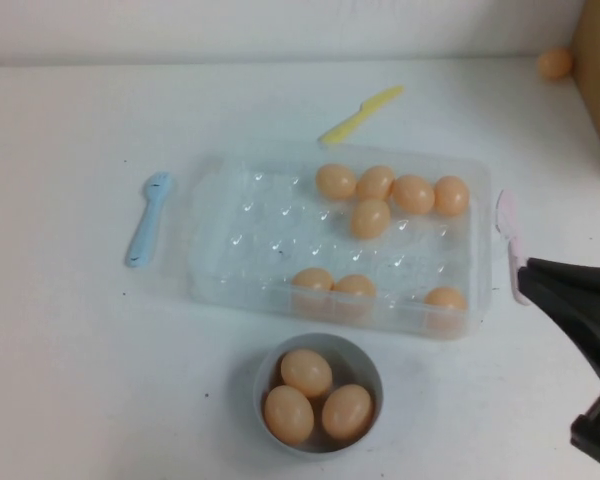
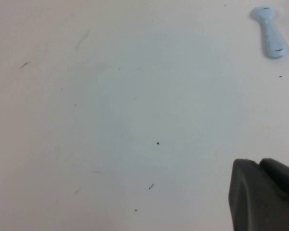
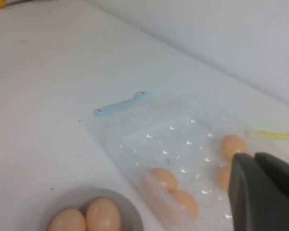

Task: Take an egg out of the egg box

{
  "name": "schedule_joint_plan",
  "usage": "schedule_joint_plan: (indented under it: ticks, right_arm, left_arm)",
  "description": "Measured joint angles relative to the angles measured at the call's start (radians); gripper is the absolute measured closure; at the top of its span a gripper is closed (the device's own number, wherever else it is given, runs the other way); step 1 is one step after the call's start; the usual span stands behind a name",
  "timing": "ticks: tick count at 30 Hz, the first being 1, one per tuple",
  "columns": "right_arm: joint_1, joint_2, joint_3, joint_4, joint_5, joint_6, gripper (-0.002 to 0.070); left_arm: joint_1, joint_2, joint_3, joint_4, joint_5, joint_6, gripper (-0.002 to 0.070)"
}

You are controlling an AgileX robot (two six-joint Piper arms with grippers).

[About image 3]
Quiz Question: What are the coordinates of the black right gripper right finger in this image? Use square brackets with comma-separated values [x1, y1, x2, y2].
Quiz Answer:
[254, 152, 289, 201]

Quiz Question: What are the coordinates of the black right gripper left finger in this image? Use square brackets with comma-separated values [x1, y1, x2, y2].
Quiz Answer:
[228, 153, 289, 231]

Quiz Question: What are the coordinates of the beige plastic egg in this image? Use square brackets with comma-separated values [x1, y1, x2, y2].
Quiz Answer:
[149, 167, 178, 192]
[216, 165, 232, 192]
[219, 134, 249, 161]
[170, 189, 199, 221]
[85, 197, 122, 231]
[47, 208, 87, 231]

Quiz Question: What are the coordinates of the clear plastic egg box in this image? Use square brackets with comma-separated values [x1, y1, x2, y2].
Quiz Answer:
[86, 93, 289, 231]

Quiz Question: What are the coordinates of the yellow plastic knife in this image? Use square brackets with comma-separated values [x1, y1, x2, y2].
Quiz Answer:
[243, 129, 289, 141]

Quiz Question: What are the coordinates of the grey round bowl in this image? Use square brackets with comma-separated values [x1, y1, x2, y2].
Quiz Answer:
[37, 187, 145, 231]

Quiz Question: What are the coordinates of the light blue plastic fork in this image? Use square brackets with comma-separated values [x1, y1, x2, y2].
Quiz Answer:
[94, 90, 155, 118]

